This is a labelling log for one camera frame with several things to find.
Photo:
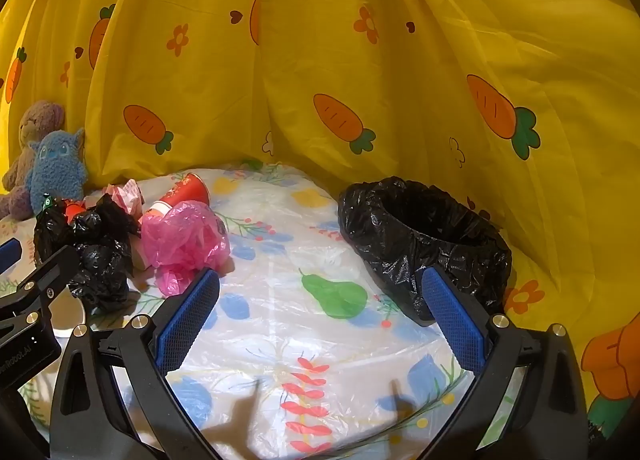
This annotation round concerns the black plastic bag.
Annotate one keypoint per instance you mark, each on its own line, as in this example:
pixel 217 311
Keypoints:
pixel 95 250

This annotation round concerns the bin with black liner bag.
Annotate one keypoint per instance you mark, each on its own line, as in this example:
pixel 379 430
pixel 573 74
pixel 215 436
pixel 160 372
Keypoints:
pixel 380 235

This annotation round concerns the floral plastic table cover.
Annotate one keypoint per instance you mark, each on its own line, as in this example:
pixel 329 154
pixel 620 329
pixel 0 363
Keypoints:
pixel 280 300

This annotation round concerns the yellow carrot-print curtain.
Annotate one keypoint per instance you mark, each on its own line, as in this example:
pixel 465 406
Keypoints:
pixel 320 40

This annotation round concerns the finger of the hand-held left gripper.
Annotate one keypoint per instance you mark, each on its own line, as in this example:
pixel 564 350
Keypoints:
pixel 10 256
pixel 55 272

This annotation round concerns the white cup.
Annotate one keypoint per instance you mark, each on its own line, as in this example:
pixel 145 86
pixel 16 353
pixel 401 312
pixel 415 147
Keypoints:
pixel 67 315

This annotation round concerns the small red wrapper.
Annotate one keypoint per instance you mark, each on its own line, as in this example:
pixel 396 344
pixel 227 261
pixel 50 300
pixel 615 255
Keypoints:
pixel 74 210

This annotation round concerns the blue plush monster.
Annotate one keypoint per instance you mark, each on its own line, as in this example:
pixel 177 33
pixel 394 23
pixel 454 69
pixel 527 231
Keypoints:
pixel 55 165

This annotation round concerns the purple teddy bear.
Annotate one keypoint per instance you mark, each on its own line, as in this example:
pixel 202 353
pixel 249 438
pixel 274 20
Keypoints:
pixel 37 130

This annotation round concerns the small green wrapper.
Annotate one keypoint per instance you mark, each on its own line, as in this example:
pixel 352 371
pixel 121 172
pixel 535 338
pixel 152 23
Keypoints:
pixel 48 202

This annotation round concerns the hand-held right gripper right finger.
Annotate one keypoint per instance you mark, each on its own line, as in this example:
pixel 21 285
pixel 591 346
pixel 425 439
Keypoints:
pixel 452 320

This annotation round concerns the pink plastic bag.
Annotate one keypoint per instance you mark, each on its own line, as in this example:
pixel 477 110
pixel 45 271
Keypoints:
pixel 185 240

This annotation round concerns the red paper cup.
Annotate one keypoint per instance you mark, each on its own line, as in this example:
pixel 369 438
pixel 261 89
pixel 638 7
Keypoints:
pixel 182 195

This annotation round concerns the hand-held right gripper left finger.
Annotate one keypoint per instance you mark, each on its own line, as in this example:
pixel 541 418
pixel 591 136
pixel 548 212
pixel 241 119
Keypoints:
pixel 187 320

